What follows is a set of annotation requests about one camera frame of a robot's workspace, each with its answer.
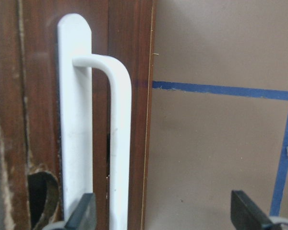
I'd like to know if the white drawer handle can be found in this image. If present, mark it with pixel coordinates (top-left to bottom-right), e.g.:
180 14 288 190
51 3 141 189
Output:
57 13 132 230

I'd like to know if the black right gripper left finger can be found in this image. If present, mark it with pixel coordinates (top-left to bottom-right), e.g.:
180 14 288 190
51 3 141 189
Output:
64 193 96 230

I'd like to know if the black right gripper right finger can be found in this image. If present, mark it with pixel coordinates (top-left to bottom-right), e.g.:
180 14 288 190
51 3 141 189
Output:
230 190 281 230

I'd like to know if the brown wooden drawer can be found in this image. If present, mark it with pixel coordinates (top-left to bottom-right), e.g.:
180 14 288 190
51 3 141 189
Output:
0 0 156 230

